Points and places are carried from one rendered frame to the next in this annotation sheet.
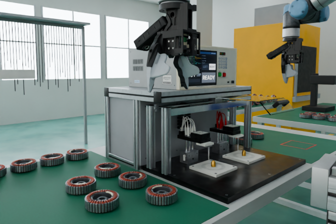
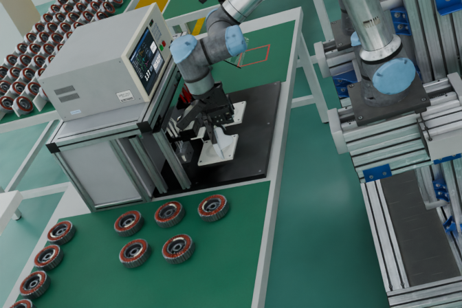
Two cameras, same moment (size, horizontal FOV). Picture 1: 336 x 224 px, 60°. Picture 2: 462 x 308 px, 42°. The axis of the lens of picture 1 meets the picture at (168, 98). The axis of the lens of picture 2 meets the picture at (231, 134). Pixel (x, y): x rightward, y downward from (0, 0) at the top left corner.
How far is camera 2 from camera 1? 1.28 m
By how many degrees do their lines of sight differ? 35
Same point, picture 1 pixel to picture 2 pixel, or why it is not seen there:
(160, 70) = (225, 141)
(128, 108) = (102, 151)
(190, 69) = not seen: hidden behind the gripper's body
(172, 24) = (210, 102)
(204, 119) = not seen: hidden behind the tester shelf
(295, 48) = not seen: outside the picture
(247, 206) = (278, 168)
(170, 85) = (133, 100)
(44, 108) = not seen: outside the picture
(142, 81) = (84, 108)
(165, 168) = (186, 182)
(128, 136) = (116, 177)
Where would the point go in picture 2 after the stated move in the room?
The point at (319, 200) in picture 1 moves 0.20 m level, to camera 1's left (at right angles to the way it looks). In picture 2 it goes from (342, 148) to (298, 187)
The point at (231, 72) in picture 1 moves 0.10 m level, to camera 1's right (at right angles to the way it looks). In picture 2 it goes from (166, 34) to (184, 22)
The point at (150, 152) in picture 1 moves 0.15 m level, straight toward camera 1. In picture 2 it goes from (158, 177) to (180, 190)
